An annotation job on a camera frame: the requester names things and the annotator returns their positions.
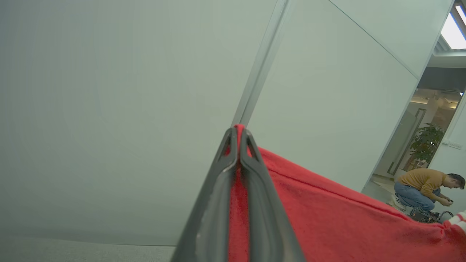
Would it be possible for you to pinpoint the grey metal wall post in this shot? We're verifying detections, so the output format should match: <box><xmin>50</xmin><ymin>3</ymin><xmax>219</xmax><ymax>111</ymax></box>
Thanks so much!
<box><xmin>232</xmin><ymin>0</ymin><xmax>296</xmax><ymax>128</ymax></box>

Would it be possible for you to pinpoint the bright ceiling light panel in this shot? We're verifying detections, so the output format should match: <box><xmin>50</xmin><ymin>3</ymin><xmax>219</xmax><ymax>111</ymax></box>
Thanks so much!
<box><xmin>440</xmin><ymin>4</ymin><xmax>466</xmax><ymax>50</ymax></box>

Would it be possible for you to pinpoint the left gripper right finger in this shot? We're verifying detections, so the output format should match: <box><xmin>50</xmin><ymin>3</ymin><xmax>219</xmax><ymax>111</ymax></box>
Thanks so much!
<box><xmin>239</xmin><ymin>128</ymin><xmax>307</xmax><ymax>262</ymax></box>

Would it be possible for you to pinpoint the crouching person in mustard shirt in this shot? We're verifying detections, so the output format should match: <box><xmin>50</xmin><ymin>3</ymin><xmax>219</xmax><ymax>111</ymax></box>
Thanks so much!
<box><xmin>392</xmin><ymin>168</ymin><xmax>466</xmax><ymax>214</ymax></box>

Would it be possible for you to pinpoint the green potted plant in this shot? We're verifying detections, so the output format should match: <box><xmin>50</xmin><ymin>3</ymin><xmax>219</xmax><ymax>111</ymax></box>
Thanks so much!
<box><xmin>408</xmin><ymin>123</ymin><xmax>445</xmax><ymax>172</ymax></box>

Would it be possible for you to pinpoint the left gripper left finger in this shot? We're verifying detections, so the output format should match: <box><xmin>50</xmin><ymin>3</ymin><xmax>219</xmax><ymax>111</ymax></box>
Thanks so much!
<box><xmin>170</xmin><ymin>127</ymin><xmax>240</xmax><ymax>262</ymax></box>

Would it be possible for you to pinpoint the black device on floor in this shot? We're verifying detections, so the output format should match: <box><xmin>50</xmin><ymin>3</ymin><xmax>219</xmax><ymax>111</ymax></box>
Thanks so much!
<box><xmin>408</xmin><ymin>207</ymin><xmax>454</xmax><ymax>224</ymax></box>

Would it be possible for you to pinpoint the red white sports shirt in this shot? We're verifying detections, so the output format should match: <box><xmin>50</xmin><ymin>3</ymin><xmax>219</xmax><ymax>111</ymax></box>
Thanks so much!
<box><xmin>225</xmin><ymin>124</ymin><xmax>466</xmax><ymax>262</ymax></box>

